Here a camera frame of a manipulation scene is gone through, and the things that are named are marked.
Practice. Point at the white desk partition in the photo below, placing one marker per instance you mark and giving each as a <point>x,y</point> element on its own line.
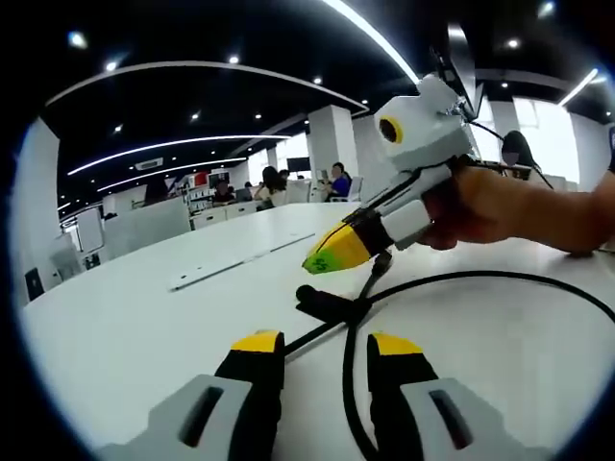
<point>144,228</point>

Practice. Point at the ceiling air vent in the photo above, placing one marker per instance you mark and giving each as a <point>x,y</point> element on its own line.
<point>149,164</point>

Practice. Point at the small black monitor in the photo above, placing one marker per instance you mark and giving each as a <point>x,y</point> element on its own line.
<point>298,163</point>

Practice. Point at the hanging black screen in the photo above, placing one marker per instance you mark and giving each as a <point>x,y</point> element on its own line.
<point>468,77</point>

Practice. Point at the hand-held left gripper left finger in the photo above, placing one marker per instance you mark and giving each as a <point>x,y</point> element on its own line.
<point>202,418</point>

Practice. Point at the long ceiling light strip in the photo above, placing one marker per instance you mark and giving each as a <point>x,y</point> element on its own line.
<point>375,36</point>

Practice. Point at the white office chair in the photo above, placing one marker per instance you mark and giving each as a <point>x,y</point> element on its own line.
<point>355,188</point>

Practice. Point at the person's right hand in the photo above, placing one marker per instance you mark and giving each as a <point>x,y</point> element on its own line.
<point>471,211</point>

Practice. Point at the white whiteboard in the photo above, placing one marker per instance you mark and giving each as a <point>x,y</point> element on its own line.
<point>90,229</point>

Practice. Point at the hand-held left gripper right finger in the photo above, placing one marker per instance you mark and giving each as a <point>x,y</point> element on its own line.
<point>408,418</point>

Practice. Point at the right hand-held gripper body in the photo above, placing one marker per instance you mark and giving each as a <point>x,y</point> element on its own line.
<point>427,129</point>

